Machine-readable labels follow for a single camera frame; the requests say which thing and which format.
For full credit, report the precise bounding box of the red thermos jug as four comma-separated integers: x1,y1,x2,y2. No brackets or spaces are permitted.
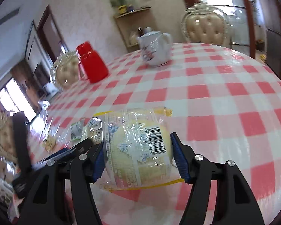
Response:
76,41,109,84

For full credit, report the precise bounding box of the beige nougat packet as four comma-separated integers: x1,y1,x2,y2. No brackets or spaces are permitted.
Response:
81,117,102,144

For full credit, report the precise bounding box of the cream tufted chair back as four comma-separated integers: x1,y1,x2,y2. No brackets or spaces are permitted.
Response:
50,51,80,91

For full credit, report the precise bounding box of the yellow cake clear packet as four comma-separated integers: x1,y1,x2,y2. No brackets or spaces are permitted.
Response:
93,107,182,191

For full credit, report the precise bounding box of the cream tufted chair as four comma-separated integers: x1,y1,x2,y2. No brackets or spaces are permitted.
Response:
0,111,18,164
181,3,230,47
50,51,80,91

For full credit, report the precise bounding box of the wooden corner shelf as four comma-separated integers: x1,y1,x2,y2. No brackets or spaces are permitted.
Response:
114,7,159,53

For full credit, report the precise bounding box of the red white checkered tablecloth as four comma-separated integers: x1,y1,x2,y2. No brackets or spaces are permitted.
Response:
29,43,281,224

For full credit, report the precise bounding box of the white floral teapot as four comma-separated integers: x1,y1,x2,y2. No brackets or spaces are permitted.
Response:
138,31,173,67

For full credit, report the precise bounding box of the white pastry packet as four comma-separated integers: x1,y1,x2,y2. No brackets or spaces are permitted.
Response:
42,135,56,152

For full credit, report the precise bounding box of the green white candy packet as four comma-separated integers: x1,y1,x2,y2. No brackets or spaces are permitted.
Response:
70,118,85,141

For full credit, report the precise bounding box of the cream tufted chair left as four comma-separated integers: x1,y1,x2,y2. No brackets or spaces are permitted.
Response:
0,111,18,164

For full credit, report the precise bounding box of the cream tufted chair right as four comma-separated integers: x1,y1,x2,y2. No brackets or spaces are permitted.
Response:
181,3,230,47

